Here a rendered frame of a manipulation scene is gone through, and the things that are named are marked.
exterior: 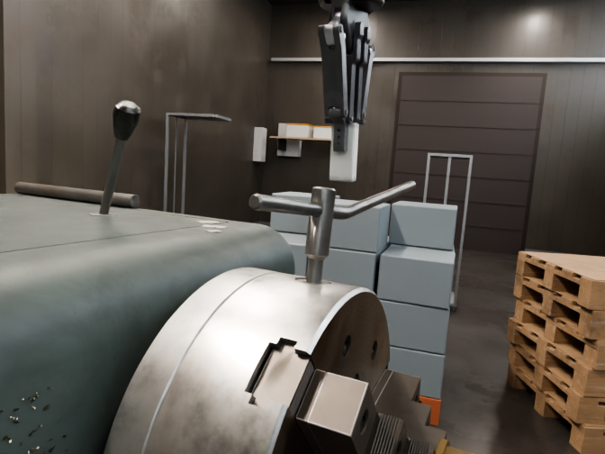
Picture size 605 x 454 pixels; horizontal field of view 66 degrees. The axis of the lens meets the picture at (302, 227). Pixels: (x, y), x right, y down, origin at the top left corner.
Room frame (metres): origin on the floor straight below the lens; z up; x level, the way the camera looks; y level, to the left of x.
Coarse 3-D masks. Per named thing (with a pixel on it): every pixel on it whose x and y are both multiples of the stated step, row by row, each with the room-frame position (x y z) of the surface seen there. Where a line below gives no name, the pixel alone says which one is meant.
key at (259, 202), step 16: (384, 192) 0.54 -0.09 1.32; (400, 192) 0.57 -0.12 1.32; (256, 208) 0.34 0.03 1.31; (272, 208) 0.35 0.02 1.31; (288, 208) 0.37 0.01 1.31; (304, 208) 0.39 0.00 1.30; (320, 208) 0.41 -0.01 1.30; (336, 208) 0.44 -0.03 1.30; (352, 208) 0.47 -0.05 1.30; (368, 208) 0.50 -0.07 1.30
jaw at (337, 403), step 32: (288, 352) 0.32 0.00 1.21; (256, 384) 0.30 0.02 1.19; (288, 384) 0.30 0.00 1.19; (320, 384) 0.31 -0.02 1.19; (352, 384) 0.30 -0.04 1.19; (320, 416) 0.29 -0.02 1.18; (352, 416) 0.28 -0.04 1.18; (384, 416) 0.32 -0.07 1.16; (320, 448) 0.31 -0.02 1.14; (352, 448) 0.29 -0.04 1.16; (384, 448) 0.30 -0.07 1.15; (416, 448) 0.33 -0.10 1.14
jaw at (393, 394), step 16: (384, 384) 0.47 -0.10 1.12; (400, 384) 0.47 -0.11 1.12; (416, 384) 0.47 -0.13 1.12; (384, 400) 0.44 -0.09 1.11; (400, 400) 0.44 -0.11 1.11; (416, 400) 0.48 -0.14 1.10; (400, 416) 0.42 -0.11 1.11; (416, 416) 0.42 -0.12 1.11; (416, 432) 0.40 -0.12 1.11; (432, 432) 0.40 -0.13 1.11
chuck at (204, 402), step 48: (240, 288) 0.39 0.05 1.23; (288, 288) 0.39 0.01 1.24; (336, 288) 0.39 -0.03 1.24; (240, 336) 0.33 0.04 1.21; (288, 336) 0.32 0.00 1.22; (336, 336) 0.35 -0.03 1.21; (384, 336) 0.49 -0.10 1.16; (192, 384) 0.31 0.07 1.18; (240, 384) 0.30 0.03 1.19; (192, 432) 0.29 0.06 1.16; (240, 432) 0.28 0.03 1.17; (288, 432) 0.28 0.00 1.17
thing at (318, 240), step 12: (312, 192) 0.42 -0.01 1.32; (324, 192) 0.41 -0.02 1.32; (324, 204) 0.41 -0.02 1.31; (312, 216) 0.41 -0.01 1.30; (324, 216) 0.41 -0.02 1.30; (312, 228) 0.41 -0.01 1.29; (324, 228) 0.41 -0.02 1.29; (312, 240) 0.41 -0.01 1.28; (324, 240) 0.41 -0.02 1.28; (312, 252) 0.41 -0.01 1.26; (324, 252) 0.41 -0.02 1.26; (312, 264) 0.41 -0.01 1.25; (312, 276) 0.41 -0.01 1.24
